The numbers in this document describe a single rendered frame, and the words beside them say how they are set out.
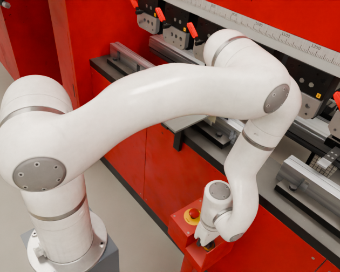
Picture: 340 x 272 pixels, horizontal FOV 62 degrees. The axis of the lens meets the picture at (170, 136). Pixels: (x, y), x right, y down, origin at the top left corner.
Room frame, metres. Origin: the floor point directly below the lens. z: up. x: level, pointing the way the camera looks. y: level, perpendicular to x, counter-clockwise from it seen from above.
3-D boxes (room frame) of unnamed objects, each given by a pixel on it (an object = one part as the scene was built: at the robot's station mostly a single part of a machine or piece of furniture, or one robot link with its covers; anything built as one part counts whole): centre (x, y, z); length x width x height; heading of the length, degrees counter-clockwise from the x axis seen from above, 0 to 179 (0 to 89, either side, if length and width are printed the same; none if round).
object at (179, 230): (0.60, -0.16, 0.75); 0.20 x 0.16 x 0.18; 41
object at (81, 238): (0.36, 0.22, 1.09); 0.19 x 0.19 x 0.18
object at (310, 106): (0.84, -0.42, 1.26); 0.15 x 0.09 x 0.17; 45
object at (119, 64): (1.49, 0.31, 0.89); 0.30 x 0.05 x 0.03; 45
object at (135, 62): (1.49, 0.23, 0.92); 0.50 x 0.06 x 0.10; 45
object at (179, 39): (1.26, 0.01, 1.26); 0.15 x 0.09 x 0.17; 45
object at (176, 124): (1.00, -0.05, 1.00); 0.26 x 0.18 x 0.01; 135
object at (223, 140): (1.04, -0.14, 0.89); 0.30 x 0.05 x 0.03; 45
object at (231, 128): (1.07, -0.19, 0.92); 0.39 x 0.06 x 0.10; 45
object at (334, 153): (0.84, -0.64, 1.01); 0.26 x 0.12 x 0.05; 135
